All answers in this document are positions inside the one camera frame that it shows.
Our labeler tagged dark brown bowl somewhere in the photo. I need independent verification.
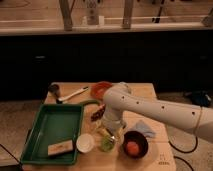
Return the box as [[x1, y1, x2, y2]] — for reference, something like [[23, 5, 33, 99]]
[[122, 131, 148, 159]]

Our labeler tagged orange ball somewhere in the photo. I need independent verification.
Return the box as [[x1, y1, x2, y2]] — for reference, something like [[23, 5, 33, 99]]
[[126, 141, 139, 156]]

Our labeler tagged green plastic tray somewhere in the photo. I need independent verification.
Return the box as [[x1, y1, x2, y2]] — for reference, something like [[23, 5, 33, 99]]
[[21, 104, 84, 165]]

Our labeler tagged green curved handle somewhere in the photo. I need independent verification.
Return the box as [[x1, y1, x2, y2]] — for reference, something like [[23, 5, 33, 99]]
[[78, 99, 100, 106]]

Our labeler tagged green small cup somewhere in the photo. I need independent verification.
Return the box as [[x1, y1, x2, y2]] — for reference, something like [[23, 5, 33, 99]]
[[100, 137, 114, 152]]

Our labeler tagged beige sponge block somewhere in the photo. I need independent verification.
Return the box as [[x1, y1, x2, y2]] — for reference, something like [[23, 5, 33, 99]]
[[48, 140, 73, 156]]

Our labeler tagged blue cloth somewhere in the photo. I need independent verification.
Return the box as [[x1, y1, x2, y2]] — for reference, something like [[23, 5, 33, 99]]
[[133, 120, 156, 138]]

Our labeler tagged dark red toy object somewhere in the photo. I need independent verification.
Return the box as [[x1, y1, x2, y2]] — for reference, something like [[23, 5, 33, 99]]
[[91, 105, 106, 121]]

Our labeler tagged black cable on floor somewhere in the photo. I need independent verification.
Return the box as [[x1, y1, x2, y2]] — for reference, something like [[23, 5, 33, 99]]
[[167, 134, 199, 171]]

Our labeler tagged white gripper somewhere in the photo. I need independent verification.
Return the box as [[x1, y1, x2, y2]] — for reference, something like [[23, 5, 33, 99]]
[[101, 115, 126, 134]]

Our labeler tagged orange red bowl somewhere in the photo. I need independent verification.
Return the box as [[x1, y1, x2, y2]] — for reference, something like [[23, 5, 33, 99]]
[[90, 81, 112, 100]]

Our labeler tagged white plastic cup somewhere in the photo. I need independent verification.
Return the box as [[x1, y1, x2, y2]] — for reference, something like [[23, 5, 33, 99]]
[[76, 133, 95, 153]]

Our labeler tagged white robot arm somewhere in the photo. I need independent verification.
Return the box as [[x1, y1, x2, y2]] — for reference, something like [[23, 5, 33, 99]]
[[102, 82, 213, 143]]

